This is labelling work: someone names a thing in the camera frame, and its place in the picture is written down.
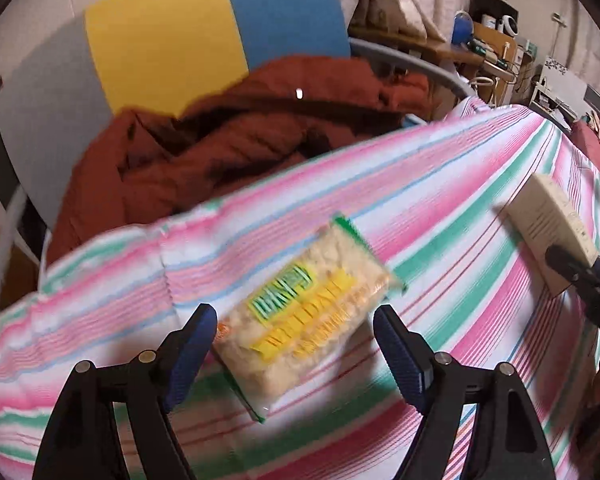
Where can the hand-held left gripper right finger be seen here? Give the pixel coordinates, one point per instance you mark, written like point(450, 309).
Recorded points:
point(402, 360)

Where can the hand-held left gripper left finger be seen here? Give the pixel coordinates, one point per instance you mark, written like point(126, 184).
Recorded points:
point(190, 360)

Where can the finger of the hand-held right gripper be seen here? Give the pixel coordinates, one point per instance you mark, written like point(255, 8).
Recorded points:
point(572, 267)

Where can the cream cardboard box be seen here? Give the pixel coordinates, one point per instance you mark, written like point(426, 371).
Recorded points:
point(545, 220)

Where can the rice cracker snack packet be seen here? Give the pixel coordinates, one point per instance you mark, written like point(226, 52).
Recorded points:
point(305, 320)

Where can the red blanket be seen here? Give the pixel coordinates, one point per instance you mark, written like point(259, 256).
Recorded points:
point(597, 145)

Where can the striped tablecloth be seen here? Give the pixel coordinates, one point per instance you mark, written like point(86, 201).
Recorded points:
point(455, 175)

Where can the red-brown jacket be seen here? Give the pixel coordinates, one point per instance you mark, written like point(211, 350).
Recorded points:
point(230, 145)

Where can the wooden desk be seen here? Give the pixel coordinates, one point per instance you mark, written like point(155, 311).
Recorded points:
point(490, 52)

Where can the blue globe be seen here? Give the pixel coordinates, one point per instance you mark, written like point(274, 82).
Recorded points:
point(463, 27)

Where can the black shelf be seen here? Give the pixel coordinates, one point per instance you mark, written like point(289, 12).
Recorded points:
point(490, 5)

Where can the grey yellow blue chair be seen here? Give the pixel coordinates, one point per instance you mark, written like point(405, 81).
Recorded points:
point(165, 45)

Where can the grey metal tube frame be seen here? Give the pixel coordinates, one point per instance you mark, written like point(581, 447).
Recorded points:
point(420, 65)

